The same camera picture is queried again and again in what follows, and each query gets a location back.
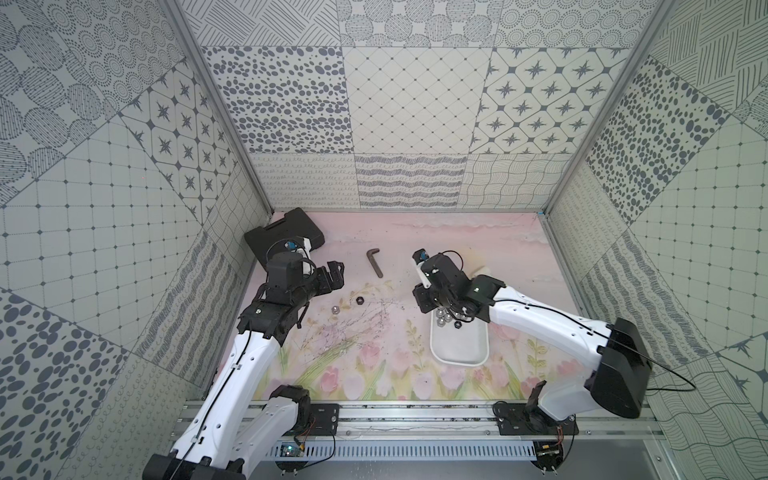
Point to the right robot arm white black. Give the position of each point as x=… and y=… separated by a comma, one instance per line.
x=615, y=360

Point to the controller board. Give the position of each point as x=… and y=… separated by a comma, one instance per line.
x=291, y=458
x=548, y=456

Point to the white slotted cable duct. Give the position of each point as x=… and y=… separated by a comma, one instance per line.
x=413, y=450

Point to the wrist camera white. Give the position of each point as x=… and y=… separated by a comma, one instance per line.
x=425, y=274
x=300, y=246

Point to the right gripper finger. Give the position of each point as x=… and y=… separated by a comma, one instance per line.
x=419, y=257
x=430, y=298

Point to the rusty wrench jaw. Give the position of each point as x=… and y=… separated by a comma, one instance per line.
x=371, y=256

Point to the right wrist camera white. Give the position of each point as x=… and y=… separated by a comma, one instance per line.
x=425, y=274

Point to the aluminium rail frame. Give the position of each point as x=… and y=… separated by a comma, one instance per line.
x=465, y=420

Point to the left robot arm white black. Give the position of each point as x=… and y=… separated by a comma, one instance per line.
x=216, y=444

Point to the left controller board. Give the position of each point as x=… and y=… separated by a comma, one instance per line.
x=291, y=458

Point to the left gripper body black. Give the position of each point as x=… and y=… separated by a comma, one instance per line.
x=327, y=277

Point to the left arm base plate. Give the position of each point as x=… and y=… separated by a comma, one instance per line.
x=319, y=419

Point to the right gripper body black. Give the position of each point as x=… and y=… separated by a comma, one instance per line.
x=445, y=298

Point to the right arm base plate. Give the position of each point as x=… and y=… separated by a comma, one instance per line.
x=517, y=419

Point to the black plastic tool case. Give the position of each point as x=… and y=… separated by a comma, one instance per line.
x=266, y=241

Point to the white storage tray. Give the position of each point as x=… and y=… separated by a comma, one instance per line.
x=466, y=347

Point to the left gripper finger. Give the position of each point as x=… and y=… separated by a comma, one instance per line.
x=336, y=271
x=299, y=310

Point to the right controller board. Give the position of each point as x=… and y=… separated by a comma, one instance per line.
x=548, y=456

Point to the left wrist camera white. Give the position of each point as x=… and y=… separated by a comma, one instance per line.
x=300, y=246

